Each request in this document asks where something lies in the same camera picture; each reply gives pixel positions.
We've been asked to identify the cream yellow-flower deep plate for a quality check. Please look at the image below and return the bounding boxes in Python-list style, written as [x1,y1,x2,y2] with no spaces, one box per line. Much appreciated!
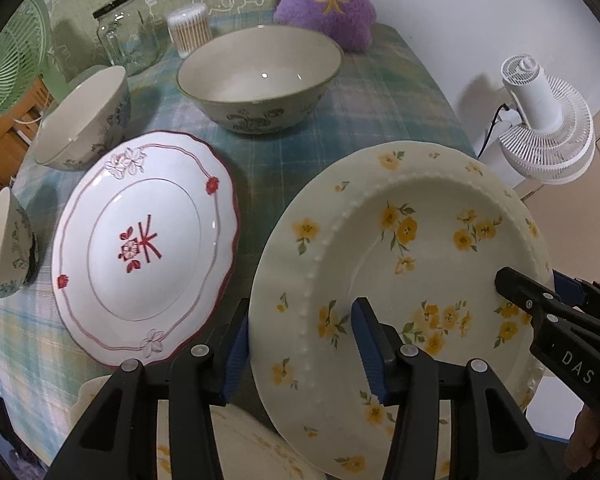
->
[248,141,553,479]

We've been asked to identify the white red-flower plate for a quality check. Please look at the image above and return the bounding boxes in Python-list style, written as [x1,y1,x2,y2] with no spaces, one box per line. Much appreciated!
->
[52,131,239,367]

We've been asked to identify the white floor fan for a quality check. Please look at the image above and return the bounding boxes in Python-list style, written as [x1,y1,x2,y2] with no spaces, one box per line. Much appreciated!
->
[498,54,596,185]

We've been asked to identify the green desk fan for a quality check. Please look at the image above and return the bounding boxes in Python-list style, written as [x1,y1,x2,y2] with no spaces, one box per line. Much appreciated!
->
[0,0,70,117]

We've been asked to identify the glass jar with lid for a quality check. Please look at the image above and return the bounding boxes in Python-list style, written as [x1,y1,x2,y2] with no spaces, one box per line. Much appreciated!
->
[92,0,160,76]

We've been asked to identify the green-rim ceramic bowl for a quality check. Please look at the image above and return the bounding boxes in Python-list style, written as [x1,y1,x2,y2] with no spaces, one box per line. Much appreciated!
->
[33,66,131,171]
[176,25,343,136]
[0,188,38,299]

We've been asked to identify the beige cabinet door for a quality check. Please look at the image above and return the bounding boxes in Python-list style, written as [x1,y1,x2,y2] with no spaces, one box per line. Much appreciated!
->
[517,111,600,282]

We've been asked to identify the white fan power cord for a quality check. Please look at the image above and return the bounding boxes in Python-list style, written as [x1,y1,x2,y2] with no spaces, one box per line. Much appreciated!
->
[11,90,48,126]

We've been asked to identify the cotton swab container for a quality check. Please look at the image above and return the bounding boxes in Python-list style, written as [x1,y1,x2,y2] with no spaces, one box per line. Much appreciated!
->
[166,3,212,58]

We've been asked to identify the large scalloped yellow-flower plate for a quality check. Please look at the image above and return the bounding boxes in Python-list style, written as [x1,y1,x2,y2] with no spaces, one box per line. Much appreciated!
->
[69,375,327,480]

